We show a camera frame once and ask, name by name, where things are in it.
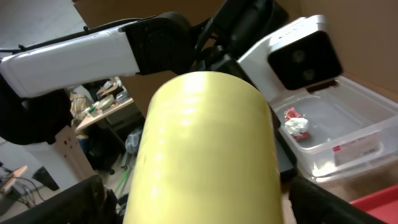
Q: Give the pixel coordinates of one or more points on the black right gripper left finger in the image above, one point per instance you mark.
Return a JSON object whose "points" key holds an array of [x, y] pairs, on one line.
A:
{"points": [[89, 201]]}

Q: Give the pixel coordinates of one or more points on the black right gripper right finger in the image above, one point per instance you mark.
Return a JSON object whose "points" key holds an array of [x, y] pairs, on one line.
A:
{"points": [[312, 204]]}

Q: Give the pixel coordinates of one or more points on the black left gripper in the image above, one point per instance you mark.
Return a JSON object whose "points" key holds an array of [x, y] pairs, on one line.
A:
{"points": [[234, 29]]}

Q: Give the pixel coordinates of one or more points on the white tissue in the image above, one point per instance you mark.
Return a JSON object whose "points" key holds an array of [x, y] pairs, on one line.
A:
{"points": [[296, 126]]}

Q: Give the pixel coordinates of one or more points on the red snack wrapper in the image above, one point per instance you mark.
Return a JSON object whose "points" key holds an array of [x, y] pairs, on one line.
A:
{"points": [[292, 113]]}

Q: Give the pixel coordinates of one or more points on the yellow plastic cup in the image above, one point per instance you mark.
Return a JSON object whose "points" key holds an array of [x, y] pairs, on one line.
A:
{"points": [[207, 155]]}

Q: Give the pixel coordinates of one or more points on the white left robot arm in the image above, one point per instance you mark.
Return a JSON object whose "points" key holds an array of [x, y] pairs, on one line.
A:
{"points": [[123, 38]]}

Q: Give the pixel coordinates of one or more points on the red serving tray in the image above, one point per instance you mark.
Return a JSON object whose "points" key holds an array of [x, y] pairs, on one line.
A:
{"points": [[382, 204]]}

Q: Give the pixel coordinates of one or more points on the clear plastic bin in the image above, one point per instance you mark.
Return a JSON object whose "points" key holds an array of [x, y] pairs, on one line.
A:
{"points": [[351, 129]]}

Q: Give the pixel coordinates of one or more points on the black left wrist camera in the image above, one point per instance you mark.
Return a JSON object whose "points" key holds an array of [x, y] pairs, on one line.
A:
{"points": [[297, 55]]}

